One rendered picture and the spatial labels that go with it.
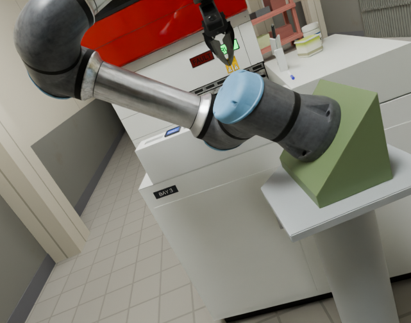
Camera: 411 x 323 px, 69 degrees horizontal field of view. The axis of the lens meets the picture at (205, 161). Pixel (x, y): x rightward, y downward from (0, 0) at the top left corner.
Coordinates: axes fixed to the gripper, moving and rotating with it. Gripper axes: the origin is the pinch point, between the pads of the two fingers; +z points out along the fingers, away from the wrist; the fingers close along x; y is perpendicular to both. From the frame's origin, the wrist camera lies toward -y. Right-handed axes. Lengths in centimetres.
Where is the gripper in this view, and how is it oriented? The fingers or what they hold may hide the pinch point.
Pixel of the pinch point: (228, 61)
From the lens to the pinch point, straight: 98.0
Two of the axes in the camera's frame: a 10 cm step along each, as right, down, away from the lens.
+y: 0.4, -4.2, 9.1
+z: 3.8, 8.4, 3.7
